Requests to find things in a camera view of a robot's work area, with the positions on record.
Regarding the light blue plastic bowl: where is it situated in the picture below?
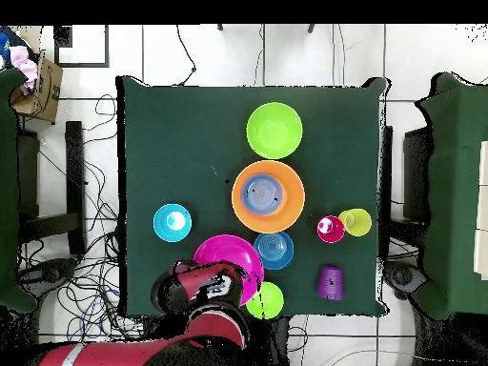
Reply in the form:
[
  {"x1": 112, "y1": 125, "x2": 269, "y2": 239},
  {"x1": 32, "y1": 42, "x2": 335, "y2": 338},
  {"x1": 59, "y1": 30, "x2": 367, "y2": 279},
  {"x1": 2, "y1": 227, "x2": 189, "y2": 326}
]
[{"x1": 152, "y1": 203, "x2": 193, "y2": 244}]

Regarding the pink plastic bowl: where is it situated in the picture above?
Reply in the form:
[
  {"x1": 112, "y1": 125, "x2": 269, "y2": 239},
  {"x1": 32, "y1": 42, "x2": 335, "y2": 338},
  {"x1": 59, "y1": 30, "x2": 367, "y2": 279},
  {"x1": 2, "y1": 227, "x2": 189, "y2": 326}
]
[{"x1": 192, "y1": 234, "x2": 265, "y2": 308}]

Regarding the orange plastic bowl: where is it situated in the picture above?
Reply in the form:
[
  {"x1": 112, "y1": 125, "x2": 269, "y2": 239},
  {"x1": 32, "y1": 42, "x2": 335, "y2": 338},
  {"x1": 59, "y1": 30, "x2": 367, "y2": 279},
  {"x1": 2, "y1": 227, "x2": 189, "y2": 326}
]
[{"x1": 231, "y1": 159, "x2": 306, "y2": 234}]

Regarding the purple plastic cup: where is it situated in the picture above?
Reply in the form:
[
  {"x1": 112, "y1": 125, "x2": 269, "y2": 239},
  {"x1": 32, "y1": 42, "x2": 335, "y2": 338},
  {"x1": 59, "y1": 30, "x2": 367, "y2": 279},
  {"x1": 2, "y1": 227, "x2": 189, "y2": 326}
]
[{"x1": 316, "y1": 265, "x2": 345, "y2": 302}]

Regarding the red plastic cup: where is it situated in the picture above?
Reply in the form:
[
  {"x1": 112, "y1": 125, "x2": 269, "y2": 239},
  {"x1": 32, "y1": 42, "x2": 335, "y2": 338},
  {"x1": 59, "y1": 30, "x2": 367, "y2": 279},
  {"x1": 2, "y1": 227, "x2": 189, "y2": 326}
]
[{"x1": 315, "y1": 214, "x2": 347, "y2": 244}]

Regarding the large green plastic bowl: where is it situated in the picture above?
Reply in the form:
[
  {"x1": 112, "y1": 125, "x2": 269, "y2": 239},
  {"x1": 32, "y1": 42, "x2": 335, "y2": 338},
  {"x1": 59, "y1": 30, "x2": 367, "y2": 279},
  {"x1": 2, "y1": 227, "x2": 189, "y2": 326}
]
[{"x1": 245, "y1": 101, "x2": 304, "y2": 160}]

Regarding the small green plastic bowl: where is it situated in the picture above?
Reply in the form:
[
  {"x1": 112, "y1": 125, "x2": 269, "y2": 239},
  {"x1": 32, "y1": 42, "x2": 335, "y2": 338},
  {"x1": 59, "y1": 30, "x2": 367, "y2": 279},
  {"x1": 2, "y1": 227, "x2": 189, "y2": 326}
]
[{"x1": 245, "y1": 280, "x2": 286, "y2": 320}]

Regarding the black floor stand base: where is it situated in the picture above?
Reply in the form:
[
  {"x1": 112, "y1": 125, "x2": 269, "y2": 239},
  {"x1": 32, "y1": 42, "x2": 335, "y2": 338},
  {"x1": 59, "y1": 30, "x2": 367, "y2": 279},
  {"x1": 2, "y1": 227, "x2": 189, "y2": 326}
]
[
  {"x1": 18, "y1": 256, "x2": 79, "y2": 291},
  {"x1": 382, "y1": 260, "x2": 427, "y2": 296}
]

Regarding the dark green tablecloth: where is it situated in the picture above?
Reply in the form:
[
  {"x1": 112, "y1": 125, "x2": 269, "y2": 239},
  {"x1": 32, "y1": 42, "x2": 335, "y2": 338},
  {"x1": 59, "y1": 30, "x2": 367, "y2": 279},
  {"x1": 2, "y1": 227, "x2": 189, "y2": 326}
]
[{"x1": 115, "y1": 74, "x2": 391, "y2": 318}]

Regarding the yellow plastic cup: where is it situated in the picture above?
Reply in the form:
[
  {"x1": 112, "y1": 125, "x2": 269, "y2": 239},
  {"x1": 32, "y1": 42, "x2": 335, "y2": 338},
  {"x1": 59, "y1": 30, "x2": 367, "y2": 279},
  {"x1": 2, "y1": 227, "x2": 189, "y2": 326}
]
[{"x1": 337, "y1": 208, "x2": 374, "y2": 238}]

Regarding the green covered side table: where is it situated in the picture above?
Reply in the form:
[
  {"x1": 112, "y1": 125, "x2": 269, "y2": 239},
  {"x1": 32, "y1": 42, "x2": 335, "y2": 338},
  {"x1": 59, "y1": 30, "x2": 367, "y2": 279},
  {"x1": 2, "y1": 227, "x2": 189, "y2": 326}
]
[
  {"x1": 0, "y1": 67, "x2": 37, "y2": 314},
  {"x1": 415, "y1": 71, "x2": 488, "y2": 321}
]

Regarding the cardboard box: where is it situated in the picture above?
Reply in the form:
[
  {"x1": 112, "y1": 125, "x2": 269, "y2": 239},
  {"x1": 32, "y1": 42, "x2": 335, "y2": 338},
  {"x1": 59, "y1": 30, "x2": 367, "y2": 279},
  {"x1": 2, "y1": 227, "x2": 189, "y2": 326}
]
[{"x1": 10, "y1": 56, "x2": 64, "y2": 124}]

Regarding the pink cloth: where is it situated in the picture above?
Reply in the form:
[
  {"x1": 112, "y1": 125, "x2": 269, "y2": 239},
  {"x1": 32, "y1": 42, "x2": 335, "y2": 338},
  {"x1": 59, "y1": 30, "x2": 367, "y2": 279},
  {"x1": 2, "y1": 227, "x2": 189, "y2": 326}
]
[{"x1": 8, "y1": 45, "x2": 39, "y2": 95}]

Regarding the blue fabric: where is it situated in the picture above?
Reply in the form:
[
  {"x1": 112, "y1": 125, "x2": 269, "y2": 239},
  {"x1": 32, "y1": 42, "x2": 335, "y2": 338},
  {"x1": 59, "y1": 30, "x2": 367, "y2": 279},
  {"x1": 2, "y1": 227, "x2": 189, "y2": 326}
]
[{"x1": 0, "y1": 30, "x2": 13, "y2": 59}]

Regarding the white panel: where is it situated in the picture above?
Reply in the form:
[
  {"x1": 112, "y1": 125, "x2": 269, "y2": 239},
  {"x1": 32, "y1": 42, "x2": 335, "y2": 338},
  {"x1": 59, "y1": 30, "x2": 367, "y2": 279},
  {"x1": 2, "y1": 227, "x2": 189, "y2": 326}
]
[{"x1": 473, "y1": 139, "x2": 488, "y2": 281}]

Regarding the tangle of floor cables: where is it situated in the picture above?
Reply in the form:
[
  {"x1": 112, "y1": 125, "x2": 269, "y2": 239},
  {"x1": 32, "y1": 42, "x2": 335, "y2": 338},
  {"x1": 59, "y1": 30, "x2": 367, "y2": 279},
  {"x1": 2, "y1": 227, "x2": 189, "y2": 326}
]
[{"x1": 14, "y1": 93, "x2": 161, "y2": 344}]

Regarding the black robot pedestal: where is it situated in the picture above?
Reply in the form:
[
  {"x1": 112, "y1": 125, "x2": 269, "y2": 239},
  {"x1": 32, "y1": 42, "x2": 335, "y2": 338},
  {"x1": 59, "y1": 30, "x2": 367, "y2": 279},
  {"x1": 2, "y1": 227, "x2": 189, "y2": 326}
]
[{"x1": 249, "y1": 315, "x2": 293, "y2": 366}]

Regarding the black leg frame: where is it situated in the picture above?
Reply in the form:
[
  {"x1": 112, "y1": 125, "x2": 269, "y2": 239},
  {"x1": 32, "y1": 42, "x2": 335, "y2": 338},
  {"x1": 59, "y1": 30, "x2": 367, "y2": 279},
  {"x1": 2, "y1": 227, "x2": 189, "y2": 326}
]
[{"x1": 16, "y1": 120, "x2": 87, "y2": 256}]

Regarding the black floor cable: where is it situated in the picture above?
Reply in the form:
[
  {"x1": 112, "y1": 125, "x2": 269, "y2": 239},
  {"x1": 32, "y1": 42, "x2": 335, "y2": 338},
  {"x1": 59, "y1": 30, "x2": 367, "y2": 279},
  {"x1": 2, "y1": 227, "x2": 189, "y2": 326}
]
[{"x1": 174, "y1": 24, "x2": 198, "y2": 87}]

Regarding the black square frame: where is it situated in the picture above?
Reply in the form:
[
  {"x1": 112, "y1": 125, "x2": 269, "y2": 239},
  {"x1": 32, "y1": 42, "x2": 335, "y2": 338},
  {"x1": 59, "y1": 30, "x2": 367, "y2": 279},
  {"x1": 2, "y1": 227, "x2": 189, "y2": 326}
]
[{"x1": 52, "y1": 24, "x2": 111, "y2": 69}]

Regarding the black side frame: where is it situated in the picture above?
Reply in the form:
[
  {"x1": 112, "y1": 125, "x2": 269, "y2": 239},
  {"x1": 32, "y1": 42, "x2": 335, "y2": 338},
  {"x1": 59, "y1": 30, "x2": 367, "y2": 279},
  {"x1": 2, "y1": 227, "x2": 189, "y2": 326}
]
[{"x1": 402, "y1": 127, "x2": 432, "y2": 222}]

